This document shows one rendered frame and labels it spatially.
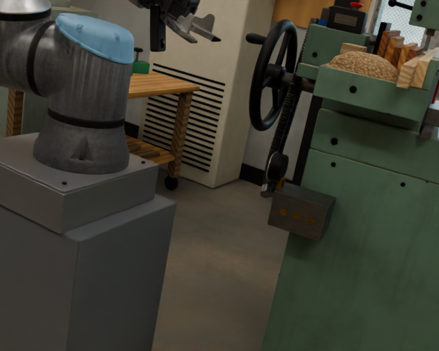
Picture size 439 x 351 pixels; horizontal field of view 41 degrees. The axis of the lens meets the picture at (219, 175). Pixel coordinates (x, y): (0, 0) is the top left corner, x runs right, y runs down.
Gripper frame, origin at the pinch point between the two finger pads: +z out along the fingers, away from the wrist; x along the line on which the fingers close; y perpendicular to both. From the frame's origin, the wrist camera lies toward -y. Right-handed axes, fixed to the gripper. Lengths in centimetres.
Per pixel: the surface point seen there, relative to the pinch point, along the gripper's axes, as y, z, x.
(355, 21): 23.3, 27.4, 0.7
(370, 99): 14.9, 41.6, -22.2
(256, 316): -74, 50, 30
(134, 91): -51, -42, 69
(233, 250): -82, 27, 70
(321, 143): -0.3, 37.9, -12.6
